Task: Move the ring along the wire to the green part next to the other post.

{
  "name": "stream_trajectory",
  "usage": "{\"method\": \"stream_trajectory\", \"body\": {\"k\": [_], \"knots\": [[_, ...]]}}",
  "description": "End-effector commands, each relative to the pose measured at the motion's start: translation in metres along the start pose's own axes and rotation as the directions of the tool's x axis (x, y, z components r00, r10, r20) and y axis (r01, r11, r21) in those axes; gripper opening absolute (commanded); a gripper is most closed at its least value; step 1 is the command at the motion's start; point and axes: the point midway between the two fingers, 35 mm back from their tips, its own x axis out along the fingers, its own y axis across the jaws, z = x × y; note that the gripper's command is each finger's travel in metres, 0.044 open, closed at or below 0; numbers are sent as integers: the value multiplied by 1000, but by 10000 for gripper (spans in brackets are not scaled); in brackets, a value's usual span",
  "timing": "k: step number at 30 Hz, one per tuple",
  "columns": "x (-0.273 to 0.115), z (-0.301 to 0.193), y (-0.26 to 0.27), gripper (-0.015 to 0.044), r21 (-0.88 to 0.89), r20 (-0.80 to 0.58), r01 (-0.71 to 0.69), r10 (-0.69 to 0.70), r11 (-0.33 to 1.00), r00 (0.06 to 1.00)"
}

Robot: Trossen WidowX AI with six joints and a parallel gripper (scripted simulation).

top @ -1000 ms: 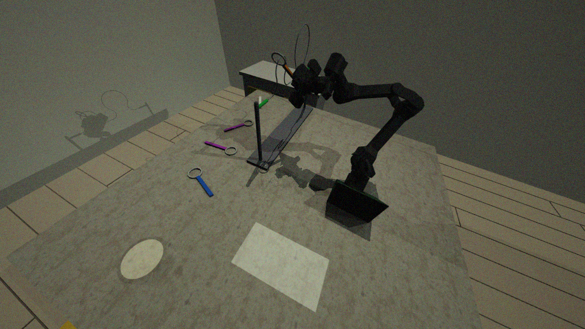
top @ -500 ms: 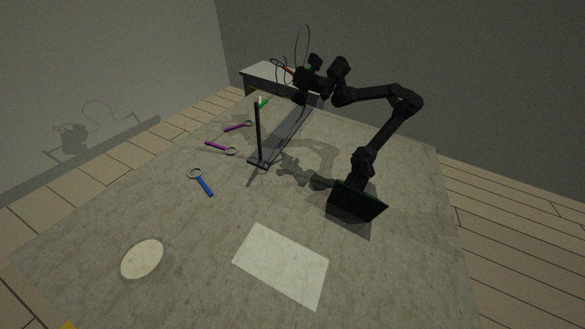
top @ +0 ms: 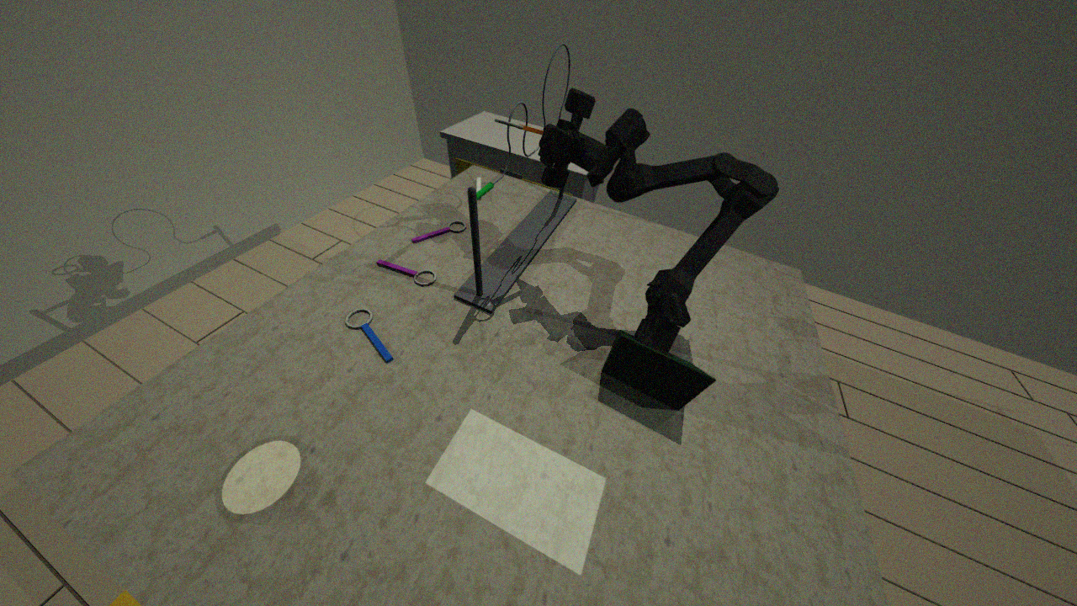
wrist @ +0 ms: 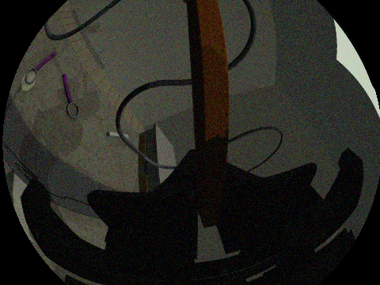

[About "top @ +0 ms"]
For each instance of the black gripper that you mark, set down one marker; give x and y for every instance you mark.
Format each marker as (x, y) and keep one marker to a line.
(581, 105)

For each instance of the purple handle with dark loop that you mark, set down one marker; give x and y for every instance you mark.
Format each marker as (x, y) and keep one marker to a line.
(438, 232)
(406, 271)

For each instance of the grey loop with blue handle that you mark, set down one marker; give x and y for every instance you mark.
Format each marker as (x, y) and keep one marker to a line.
(370, 333)

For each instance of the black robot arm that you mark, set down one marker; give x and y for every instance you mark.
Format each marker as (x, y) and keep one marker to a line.
(669, 290)

